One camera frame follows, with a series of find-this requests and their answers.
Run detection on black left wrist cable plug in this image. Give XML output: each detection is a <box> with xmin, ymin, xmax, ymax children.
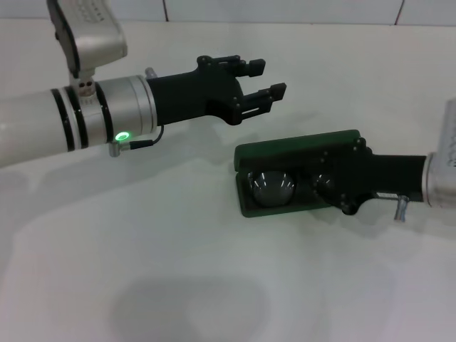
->
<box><xmin>108</xmin><ymin>124</ymin><xmax>165</xmax><ymax>157</ymax></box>

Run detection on black glasses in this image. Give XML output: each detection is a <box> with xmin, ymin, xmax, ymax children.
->
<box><xmin>244</xmin><ymin>169</ymin><xmax>343</xmax><ymax>209</ymax></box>

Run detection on green glasses case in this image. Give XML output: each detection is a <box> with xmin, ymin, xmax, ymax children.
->
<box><xmin>234</xmin><ymin>129</ymin><xmax>368</xmax><ymax>219</ymax></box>

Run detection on right wrist cable with plug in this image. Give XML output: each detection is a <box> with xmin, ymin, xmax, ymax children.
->
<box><xmin>393</xmin><ymin>194</ymin><xmax>411</xmax><ymax>222</ymax></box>

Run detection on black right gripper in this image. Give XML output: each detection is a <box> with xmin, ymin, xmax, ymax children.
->
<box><xmin>319</xmin><ymin>137</ymin><xmax>428</xmax><ymax>217</ymax></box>

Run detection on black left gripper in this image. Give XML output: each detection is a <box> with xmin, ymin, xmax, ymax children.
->
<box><xmin>145</xmin><ymin>55</ymin><xmax>288</xmax><ymax>126</ymax></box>

